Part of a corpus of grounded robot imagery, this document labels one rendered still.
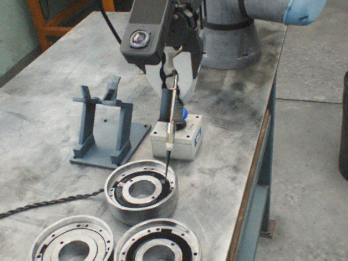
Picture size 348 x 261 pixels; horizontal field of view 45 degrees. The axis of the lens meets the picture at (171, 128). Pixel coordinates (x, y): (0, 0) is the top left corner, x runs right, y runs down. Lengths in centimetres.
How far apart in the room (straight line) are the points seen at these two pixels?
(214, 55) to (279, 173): 102
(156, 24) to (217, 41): 45
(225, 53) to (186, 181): 37
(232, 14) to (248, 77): 14
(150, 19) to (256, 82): 44
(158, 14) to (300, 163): 150
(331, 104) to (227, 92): 151
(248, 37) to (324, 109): 139
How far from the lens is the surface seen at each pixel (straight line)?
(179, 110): 62
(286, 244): 162
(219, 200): 63
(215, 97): 86
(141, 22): 51
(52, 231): 60
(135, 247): 55
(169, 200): 59
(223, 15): 92
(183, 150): 69
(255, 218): 137
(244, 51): 97
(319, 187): 184
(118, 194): 62
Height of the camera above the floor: 125
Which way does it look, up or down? 35 degrees down
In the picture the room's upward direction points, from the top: 7 degrees counter-clockwise
